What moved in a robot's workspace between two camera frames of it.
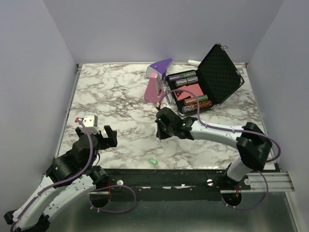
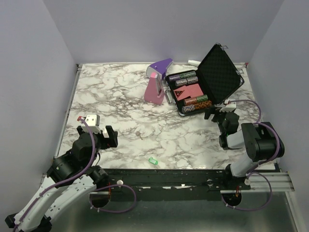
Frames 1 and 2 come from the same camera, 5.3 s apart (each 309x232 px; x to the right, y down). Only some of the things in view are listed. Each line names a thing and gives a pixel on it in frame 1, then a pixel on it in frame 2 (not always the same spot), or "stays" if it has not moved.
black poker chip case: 216,79 stays
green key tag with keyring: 153,160 stays
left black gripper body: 105,143 stays
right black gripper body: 163,132 → 218,116
